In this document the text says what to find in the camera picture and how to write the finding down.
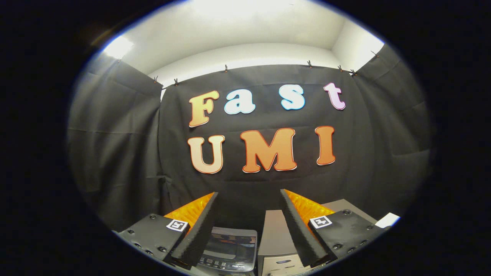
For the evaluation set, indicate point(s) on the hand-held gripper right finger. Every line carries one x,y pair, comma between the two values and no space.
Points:
297,230

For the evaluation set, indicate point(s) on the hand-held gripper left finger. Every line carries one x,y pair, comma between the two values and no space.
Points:
201,230

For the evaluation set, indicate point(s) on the grey washing machine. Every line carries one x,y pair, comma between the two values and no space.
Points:
226,265

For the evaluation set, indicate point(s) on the grey cabinet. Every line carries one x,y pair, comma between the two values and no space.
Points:
274,237

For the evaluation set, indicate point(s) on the white board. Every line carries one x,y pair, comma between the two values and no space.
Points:
388,220

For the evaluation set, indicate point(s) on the black backdrop cloth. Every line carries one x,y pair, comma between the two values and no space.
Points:
115,145

